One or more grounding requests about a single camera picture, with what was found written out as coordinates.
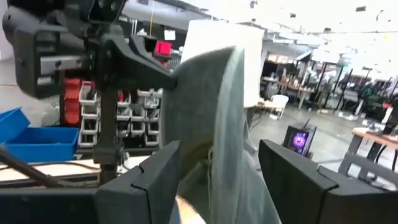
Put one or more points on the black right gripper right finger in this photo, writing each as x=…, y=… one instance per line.
x=326, y=205

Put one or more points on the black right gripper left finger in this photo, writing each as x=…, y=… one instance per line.
x=93, y=208

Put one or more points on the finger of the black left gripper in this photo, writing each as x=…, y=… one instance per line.
x=143, y=43
x=130, y=70

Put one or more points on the grey-green baseball cap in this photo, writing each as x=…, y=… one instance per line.
x=199, y=102

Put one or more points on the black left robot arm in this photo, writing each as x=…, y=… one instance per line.
x=105, y=9

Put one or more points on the red box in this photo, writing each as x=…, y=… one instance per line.
x=163, y=48

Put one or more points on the small parts bin rack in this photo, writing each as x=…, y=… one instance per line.
x=90, y=121

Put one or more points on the computer tower purple light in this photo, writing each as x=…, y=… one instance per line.
x=298, y=138

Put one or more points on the white cylinder bin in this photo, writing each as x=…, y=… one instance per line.
x=224, y=34

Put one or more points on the blue plastic bin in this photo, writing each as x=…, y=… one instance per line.
x=40, y=143

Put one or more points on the wooden table black legs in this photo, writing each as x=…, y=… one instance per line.
x=373, y=135

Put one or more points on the white chair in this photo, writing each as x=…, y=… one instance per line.
x=279, y=102

